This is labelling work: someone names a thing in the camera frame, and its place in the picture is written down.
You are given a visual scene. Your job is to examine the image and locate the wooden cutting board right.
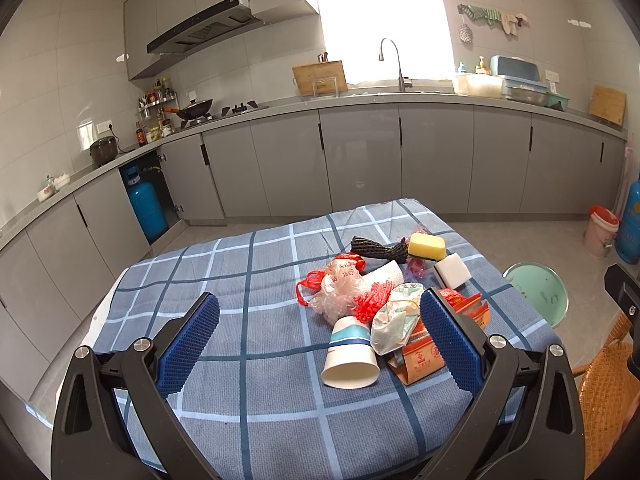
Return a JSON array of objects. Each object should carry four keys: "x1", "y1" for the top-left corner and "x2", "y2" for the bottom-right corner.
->
[{"x1": 589, "y1": 84, "x2": 627, "y2": 126}]

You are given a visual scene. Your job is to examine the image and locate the green basin on counter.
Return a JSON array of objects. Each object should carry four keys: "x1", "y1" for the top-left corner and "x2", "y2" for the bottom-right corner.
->
[{"x1": 544, "y1": 92, "x2": 570, "y2": 112}]

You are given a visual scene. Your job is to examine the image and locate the gas stove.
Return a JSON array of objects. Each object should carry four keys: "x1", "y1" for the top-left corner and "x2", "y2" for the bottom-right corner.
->
[{"x1": 178, "y1": 100, "x2": 267, "y2": 130}]

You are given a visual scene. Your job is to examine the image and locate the green striped hanging cloth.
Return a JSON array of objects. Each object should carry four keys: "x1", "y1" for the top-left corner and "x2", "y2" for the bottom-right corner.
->
[{"x1": 457, "y1": 3, "x2": 502, "y2": 25}]

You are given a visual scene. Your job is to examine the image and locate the beige hanging gloves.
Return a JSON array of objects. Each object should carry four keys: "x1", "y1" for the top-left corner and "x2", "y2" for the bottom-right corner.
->
[{"x1": 501, "y1": 13, "x2": 529, "y2": 37}]

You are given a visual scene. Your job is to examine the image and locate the chrome faucet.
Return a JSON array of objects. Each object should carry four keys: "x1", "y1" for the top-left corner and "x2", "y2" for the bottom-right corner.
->
[{"x1": 377, "y1": 37, "x2": 414, "y2": 94}]

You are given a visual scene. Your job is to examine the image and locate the black range hood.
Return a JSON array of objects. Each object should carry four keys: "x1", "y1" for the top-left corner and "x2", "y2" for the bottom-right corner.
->
[{"x1": 146, "y1": 0, "x2": 264, "y2": 55}]

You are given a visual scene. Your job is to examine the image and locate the blue gas cylinder under counter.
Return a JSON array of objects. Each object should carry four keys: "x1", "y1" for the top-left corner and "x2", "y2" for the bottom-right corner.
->
[{"x1": 125, "y1": 166, "x2": 168, "y2": 244}]

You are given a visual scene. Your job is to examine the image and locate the green round trash bin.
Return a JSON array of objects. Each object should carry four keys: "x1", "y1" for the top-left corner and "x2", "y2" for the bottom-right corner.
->
[{"x1": 503, "y1": 262, "x2": 570, "y2": 327}]

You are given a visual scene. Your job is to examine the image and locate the black mesh net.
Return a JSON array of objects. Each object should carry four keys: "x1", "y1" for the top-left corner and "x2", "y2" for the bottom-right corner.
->
[{"x1": 350, "y1": 236, "x2": 409, "y2": 264}]

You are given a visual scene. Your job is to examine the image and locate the white green printed plastic bag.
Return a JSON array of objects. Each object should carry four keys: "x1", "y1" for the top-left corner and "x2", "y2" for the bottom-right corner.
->
[{"x1": 370, "y1": 283, "x2": 425, "y2": 356}]

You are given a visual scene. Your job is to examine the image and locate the clear bag red print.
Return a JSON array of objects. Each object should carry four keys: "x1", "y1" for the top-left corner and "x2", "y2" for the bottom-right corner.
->
[{"x1": 308, "y1": 252, "x2": 371, "y2": 326}]

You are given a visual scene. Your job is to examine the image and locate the dark rice cooker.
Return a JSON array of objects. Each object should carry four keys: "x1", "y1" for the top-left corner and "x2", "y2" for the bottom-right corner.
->
[{"x1": 89, "y1": 136, "x2": 118, "y2": 167}]

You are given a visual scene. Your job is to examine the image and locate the black wok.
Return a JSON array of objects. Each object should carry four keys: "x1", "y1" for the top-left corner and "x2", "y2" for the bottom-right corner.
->
[{"x1": 163, "y1": 99, "x2": 213, "y2": 122}]

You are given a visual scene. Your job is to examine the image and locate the hanging scrubber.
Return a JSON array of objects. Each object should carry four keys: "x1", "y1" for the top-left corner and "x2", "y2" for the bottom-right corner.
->
[{"x1": 458, "y1": 16, "x2": 473, "y2": 46}]

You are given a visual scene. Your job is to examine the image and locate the blue dish rack box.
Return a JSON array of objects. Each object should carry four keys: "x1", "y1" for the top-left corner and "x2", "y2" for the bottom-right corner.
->
[{"x1": 489, "y1": 55, "x2": 549, "y2": 106}]

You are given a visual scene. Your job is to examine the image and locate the blue plaid tablecloth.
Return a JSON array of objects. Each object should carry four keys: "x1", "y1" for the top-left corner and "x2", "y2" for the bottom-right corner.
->
[{"x1": 85, "y1": 200, "x2": 558, "y2": 479}]

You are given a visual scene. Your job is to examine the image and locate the orange cardboard box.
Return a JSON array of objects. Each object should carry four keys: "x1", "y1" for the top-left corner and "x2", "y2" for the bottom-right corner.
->
[{"x1": 386, "y1": 292, "x2": 490, "y2": 386}]

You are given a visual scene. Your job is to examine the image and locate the white grey melamine sponge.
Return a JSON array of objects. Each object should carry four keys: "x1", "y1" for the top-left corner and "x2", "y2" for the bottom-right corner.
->
[{"x1": 433, "y1": 254, "x2": 472, "y2": 289}]

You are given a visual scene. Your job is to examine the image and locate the pink clear plastic wrapper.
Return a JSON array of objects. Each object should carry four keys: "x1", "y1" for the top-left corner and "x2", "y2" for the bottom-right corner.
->
[{"x1": 406, "y1": 255, "x2": 434, "y2": 278}]

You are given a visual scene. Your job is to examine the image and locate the white foam net sleeve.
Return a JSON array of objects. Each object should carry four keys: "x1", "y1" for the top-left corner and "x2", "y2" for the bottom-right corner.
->
[{"x1": 361, "y1": 260, "x2": 404, "y2": 292}]

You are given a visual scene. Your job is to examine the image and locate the grey lower kitchen cabinets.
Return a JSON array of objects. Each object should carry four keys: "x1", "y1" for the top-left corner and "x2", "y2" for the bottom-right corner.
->
[{"x1": 1, "y1": 94, "x2": 628, "y2": 398}]

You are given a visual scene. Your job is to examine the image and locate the red plastic bag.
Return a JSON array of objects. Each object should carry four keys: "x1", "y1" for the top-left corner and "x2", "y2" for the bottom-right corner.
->
[{"x1": 295, "y1": 252, "x2": 367, "y2": 307}]

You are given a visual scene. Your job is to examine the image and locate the spice rack with bottles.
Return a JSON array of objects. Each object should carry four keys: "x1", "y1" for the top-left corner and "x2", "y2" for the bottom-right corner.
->
[{"x1": 136, "y1": 76, "x2": 178, "y2": 146}]

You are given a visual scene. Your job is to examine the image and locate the wooden cutting board by sink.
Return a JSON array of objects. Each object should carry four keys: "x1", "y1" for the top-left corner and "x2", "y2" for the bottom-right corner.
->
[{"x1": 292, "y1": 61, "x2": 347, "y2": 96}]

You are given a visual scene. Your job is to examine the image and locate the white plastic container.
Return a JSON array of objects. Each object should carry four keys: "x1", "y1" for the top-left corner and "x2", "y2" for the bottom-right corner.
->
[{"x1": 452, "y1": 73, "x2": 503, "y2": 99}]

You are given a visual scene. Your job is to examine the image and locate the yellow green sponge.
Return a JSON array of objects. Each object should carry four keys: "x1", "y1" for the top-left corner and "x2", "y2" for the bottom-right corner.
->
[{"x1": 408, "y1": 232, "x2": 447, "y2": 261}]

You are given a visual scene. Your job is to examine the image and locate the pink bucket red bag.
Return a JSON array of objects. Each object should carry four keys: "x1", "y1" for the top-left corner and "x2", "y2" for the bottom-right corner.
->
[{"x1": 582, "y1": 206, "x2": 620, "y2": 260}]

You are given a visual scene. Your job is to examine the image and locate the white blue paper cup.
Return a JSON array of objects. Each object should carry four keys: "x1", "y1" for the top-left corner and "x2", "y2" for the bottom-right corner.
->
[{"x1": 321, "y1": 316, "x2": 380, "y2": 390}]

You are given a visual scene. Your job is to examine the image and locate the red mesh net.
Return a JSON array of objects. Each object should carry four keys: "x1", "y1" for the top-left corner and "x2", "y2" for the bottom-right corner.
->
[{"x1": 350, "y1": 281, "x2": 396, "y2": 324}]

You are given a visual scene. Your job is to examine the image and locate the blue gas cylinder right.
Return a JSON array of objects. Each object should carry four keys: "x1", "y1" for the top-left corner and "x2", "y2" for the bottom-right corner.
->
[{"x1": 615, "y1": 180, "x2": 640, "y2": 264}]

